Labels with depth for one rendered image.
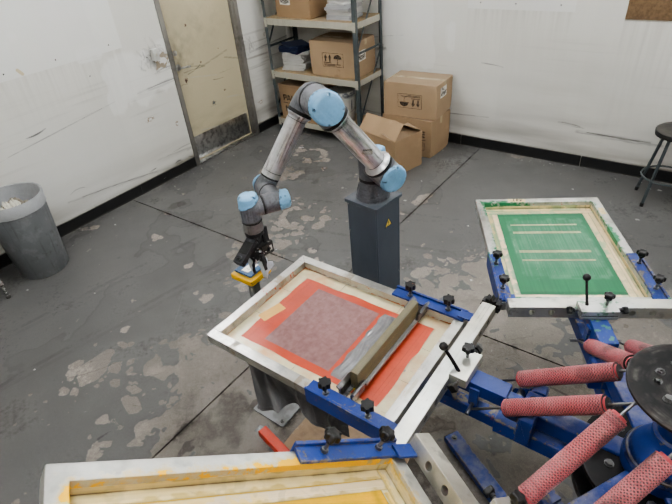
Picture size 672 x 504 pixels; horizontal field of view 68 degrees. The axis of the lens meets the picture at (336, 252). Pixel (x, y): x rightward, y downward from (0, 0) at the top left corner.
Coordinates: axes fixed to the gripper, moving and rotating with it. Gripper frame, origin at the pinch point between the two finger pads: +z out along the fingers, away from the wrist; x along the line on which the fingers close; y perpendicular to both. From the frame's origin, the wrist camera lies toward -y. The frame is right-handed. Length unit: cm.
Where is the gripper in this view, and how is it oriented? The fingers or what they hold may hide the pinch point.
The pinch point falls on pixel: (259, 274)
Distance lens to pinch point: 202.4
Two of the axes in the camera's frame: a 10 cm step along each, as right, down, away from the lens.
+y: 5.8, -5.1, 6.3
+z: 0.8, 8.1, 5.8
